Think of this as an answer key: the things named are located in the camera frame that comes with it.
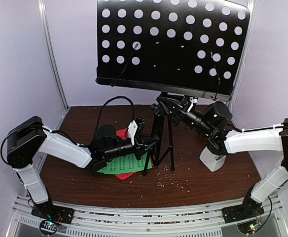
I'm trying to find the green paper sheet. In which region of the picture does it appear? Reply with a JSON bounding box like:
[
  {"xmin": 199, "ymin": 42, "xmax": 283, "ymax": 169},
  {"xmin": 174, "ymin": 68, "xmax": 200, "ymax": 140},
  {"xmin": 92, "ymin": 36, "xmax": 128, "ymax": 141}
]
[{"xmin": 98, "ymin": 153, "xmax": 147, "ymax": 175}]

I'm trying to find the aluminium front rail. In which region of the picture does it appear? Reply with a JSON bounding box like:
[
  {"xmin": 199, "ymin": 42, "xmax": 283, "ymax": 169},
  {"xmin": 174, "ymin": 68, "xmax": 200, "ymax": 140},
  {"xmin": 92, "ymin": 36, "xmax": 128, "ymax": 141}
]
[{"xmin": 10, "ymin": 195, "xmax": 288, "ymax": 237}]

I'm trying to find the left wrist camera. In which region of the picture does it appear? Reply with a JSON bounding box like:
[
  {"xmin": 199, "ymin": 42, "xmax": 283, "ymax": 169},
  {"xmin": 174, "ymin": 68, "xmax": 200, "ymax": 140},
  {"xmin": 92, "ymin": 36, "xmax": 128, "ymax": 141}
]
[{"xmin": 126, "ymin": 117, "xmax": 145, "ymax": 145}]

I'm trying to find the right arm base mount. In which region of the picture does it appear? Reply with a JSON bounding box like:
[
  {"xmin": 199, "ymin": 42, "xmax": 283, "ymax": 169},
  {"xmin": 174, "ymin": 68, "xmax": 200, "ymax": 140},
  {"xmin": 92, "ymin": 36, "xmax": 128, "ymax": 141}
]
[{"xmin": 222, "ymin": 204, "xmax": 264, "ymax": 223}]

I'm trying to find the grey metronome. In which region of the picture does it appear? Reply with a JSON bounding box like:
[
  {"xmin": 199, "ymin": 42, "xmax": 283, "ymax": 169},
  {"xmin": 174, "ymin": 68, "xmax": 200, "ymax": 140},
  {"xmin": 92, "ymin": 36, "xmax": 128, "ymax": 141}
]
[{"xmin": 199, "ymin": 148, "xmax": 226, "ymax": 172}]

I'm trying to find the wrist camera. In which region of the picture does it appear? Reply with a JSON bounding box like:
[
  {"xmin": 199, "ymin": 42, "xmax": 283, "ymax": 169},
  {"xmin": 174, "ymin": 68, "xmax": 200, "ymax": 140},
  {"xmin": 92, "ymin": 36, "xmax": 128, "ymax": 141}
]
[
  {"xmin": 126, "ymin": 117, "xmax": 145, "ymax": 145},
  {"xmin": 187, "ymin": 97, "xmax": 199, "ymax": 112}
]

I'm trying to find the aluminium frame post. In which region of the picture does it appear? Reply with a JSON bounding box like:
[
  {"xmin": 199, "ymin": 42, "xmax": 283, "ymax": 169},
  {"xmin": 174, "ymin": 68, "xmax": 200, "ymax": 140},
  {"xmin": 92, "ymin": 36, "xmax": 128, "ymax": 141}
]
[
  {"xmin": 37, "ymin": 0, "xmax": 70, "ymax": 112},
  {"xmin": 224, "ymin": 0, "xmax": 255, "ymax": 112}
]

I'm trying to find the right aluminium frame post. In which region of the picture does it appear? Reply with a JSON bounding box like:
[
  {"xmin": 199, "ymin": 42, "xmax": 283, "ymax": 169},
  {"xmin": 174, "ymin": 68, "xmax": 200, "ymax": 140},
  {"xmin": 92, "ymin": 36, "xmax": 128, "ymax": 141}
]
[{"xmin": 224, "ymin": 0, "xmax": 255, "ymax": 112}]

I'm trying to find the left aluminium frame post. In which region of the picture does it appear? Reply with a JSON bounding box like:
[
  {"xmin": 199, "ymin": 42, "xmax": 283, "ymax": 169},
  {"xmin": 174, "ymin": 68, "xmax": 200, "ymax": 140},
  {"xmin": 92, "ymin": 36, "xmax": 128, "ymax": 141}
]
[{"xmin": 37, "ymin": 0, "xmax": 70, "ymax": 112}]

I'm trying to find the black perforated music stand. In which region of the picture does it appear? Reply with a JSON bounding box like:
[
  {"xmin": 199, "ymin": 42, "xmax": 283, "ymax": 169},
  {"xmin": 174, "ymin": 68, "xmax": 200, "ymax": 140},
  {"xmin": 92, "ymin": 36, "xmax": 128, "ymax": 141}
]
[{"xmin": 96, "ymin": 0, "xmax": 250, "ymax": 165}]

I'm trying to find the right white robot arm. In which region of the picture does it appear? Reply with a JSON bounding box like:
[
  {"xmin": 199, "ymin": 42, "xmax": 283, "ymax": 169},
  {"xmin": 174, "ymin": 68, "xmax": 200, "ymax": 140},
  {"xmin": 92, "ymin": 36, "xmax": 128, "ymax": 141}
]
[{"xmin": 151, "ymin": 95, "xmax": 288, "ymax": 218}]

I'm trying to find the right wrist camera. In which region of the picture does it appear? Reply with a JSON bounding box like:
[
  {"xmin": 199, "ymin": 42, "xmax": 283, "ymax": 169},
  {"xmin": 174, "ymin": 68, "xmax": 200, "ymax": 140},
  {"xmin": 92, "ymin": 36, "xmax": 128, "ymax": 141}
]
[{"xmin": 187, "ymin": 97, "xmax": 199, "ymax": 112}]

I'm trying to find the red paper sheet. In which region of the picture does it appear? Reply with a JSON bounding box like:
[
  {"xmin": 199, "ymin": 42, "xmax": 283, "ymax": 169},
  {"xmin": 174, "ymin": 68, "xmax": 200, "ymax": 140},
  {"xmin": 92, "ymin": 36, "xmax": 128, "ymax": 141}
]
[{"xmin": 116, "ymin": 128, "xmax": 136, "ymax": 180}]

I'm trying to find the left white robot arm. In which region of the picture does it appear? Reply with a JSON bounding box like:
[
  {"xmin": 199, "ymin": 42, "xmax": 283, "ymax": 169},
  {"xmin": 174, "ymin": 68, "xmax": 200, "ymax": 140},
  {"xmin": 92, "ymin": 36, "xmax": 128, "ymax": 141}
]
[{"xmin": 3, "ymin": 116, "xmax": 159, "ymax": 219}]

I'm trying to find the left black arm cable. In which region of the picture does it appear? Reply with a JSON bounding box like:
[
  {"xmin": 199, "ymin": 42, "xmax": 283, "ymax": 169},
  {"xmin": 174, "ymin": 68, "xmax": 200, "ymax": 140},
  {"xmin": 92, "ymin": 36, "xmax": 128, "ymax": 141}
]
[{"xmin": 94, "ymin": 96, "xmax": 135, "ymax": 139}]

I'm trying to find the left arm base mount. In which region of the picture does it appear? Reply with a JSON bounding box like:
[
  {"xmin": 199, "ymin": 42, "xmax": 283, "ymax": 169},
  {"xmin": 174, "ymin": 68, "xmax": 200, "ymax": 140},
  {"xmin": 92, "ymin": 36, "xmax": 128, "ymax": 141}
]
[{"xmin": 31, "ymin": 205, "xmax": 74, "ymax": 224}]

